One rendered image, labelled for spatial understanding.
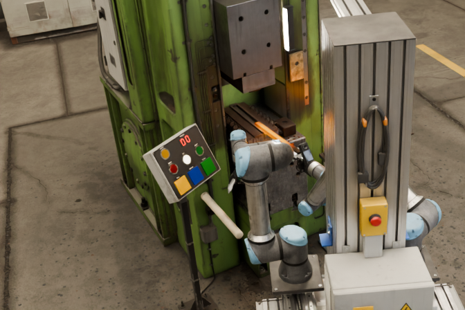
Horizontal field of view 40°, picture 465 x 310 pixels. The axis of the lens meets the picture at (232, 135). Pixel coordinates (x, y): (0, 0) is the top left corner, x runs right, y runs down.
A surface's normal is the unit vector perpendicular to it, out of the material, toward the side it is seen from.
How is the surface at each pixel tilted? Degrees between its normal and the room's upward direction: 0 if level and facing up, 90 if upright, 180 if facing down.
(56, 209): 0
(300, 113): 90
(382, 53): 90
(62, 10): 90
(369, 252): 90
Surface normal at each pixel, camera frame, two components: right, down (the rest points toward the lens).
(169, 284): -0.09, -0.87
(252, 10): 0.45, 0.40
